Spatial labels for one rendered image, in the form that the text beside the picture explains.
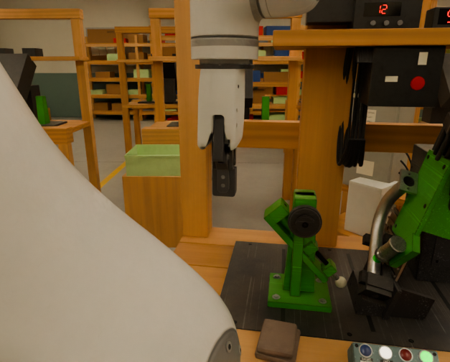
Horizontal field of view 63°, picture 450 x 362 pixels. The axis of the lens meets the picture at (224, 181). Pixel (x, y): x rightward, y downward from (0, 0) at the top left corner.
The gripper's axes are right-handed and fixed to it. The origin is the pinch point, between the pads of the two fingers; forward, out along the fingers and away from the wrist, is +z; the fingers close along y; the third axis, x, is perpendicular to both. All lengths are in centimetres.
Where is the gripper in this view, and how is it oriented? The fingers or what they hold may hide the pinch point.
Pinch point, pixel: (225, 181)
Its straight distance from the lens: 51.0
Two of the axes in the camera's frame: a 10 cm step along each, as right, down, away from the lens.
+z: 0.0, 9.5, 3.0
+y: -1.6, 3.0, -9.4
